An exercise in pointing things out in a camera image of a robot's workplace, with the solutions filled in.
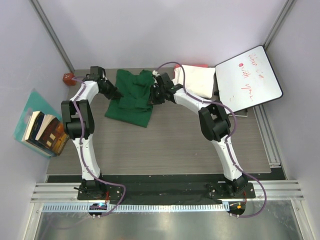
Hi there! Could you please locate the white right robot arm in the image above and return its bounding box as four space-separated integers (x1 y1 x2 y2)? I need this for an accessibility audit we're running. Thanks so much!
149 70 248 198

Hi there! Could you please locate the stack of books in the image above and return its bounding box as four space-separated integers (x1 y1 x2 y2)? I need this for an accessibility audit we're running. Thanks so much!
21 111 70 157

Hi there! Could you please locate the red cube block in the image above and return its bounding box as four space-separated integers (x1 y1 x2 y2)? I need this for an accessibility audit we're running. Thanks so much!
62 72 76 86

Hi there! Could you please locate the teal plastic folder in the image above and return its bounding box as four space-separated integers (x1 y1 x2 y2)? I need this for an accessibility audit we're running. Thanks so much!
13 89 62 159

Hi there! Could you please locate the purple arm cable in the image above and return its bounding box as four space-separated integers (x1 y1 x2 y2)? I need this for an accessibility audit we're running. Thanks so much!
71 76 127 217
156 61 268 219

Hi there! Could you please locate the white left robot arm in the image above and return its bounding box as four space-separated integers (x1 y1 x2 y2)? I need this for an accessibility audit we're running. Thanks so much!
61 66 122 200

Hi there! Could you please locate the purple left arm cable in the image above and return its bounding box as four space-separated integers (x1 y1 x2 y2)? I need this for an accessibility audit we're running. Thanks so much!
71 76 127 217

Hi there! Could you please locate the folded white t shirt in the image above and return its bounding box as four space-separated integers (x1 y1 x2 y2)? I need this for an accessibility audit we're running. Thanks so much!
184 67 216 99

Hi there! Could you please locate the white dry-erase board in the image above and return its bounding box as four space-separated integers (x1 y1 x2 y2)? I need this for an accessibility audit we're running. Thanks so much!
215 45 284 113

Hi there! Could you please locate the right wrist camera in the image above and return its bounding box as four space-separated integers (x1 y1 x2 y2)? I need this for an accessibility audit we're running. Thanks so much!
152 70 160 77

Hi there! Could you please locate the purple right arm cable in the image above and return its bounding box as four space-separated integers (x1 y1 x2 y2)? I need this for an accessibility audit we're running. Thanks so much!
156 61 268 219

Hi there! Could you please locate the green t shirt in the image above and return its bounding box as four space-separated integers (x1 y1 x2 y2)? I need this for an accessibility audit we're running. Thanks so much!
104 69 155 128

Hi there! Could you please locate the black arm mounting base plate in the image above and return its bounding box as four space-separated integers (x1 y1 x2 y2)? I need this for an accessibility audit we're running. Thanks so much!
47 174 256 205

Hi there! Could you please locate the white slotted cable duct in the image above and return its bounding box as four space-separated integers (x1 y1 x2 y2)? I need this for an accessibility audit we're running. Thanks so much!
42 202 230 213

